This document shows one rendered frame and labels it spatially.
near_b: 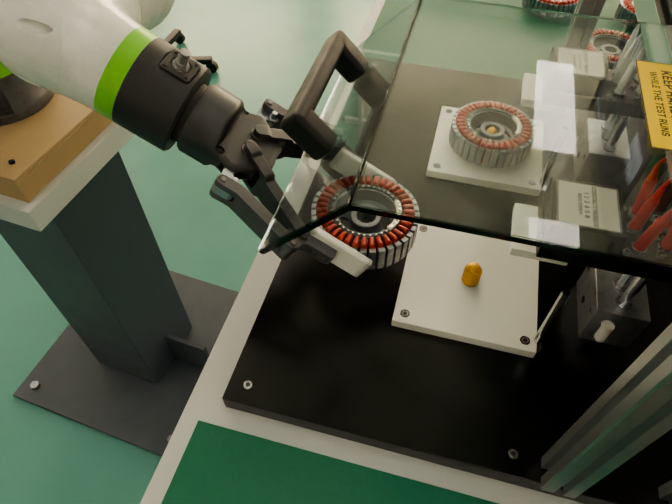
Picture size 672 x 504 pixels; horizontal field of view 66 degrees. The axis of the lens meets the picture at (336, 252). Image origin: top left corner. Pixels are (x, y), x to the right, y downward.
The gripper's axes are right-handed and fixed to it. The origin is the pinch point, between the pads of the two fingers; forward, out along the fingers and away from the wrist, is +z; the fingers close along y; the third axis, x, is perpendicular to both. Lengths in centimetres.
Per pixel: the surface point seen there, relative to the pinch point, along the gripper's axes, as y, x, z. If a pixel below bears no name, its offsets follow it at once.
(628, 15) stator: 71, -12, 34
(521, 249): -3.1, -10.8, 12.1
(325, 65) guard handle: -6.8, -17.9, -12.2
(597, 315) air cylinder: -3.8, -9.6, 23.3
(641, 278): -2.6, -15.2, 22.3
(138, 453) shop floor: -10, 98, -1
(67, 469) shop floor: -18, 105, -13
